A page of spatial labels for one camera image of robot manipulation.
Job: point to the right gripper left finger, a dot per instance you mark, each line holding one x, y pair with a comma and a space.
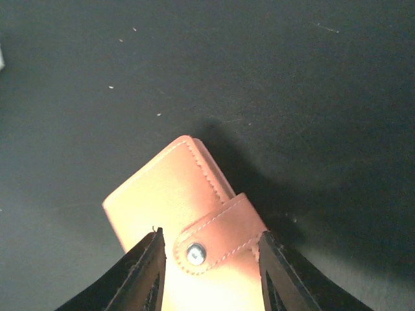
135, 282

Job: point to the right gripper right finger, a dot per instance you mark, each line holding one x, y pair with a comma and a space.
291, 283

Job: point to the pink leather card holder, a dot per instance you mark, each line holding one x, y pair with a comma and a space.
211, 233

